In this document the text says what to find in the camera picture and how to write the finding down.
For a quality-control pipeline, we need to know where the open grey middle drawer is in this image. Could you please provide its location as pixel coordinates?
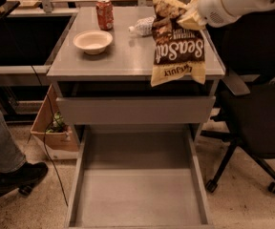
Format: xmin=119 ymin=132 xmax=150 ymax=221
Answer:
xmin=64 ymin=128 xmax=215 ymax=229

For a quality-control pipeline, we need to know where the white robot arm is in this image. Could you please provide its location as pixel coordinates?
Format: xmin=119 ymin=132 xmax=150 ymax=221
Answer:
xmin=177 ymin=0 xmax=275 ymax=31

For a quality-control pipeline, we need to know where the orange soda can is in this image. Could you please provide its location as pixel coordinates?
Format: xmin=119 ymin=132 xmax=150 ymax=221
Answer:
xmin=95 ymin=0 xmax=114 ymax=31

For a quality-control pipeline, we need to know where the grey drawer cabinet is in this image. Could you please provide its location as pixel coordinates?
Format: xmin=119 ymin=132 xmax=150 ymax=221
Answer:
xmin=46 ymin=6 xmax=226 ymax=229

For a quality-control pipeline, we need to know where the white paper bowl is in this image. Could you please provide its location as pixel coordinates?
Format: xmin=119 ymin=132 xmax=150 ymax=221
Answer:
xmin=74 ymin=31 xmax=113 ymax=55

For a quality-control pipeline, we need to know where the grey top drawer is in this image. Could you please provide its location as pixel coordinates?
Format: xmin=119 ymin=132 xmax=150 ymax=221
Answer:
xmin=56 ymin=96 xmax=215 ymax=125

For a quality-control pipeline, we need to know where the black shoe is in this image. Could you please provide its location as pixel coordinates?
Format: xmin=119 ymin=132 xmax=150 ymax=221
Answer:
xmin=0 ymin=162 xmax=48 ymax=193

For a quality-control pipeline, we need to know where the green item in box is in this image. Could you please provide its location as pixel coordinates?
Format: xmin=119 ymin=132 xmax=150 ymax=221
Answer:
xmin=46 ymin=112 xmax=66 ymax=133

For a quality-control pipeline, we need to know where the black cable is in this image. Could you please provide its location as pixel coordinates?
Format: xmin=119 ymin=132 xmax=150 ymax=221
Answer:
xmin=0 ymin=0 xmax=70 ymax=208

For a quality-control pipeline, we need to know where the cardboard box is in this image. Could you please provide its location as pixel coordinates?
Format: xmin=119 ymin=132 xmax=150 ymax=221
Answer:
xmin=31 ymin=86 xmax=78 ymax=152

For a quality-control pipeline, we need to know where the clear plastic water bottle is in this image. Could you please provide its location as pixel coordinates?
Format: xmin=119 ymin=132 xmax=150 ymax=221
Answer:
xmin=129 ymin=16 xmax=155 ymax=36

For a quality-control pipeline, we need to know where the black office chair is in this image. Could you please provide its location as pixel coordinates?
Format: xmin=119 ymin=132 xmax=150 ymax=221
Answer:
xmin=202 ymin=10 xmax=275 ymax=194

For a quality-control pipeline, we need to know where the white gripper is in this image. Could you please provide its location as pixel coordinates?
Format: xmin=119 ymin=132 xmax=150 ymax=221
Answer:
xmin=177 ymin=0 xmax=239 ymax=31

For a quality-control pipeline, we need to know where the brown sea salt chip bag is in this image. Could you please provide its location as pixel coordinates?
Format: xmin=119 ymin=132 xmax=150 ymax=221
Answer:
xmin=151 ymin=0 xmax=205 ymax=87

